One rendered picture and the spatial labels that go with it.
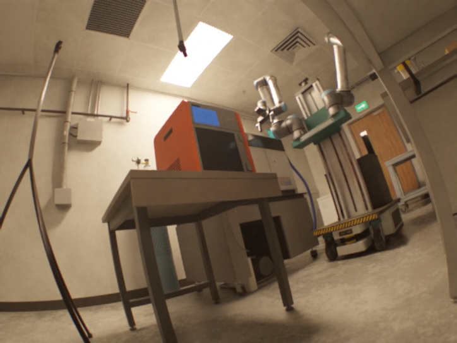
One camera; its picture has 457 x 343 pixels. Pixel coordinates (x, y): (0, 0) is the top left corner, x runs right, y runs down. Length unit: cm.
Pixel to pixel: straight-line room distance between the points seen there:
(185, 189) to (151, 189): 13
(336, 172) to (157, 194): 185
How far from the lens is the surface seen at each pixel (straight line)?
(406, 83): 126
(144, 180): 73
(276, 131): 234
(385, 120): 520
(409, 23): 86
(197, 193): 80
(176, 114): 117
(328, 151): 233
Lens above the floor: 44
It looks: 17 degrees up
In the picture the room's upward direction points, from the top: 14 degrees counter-clockwise
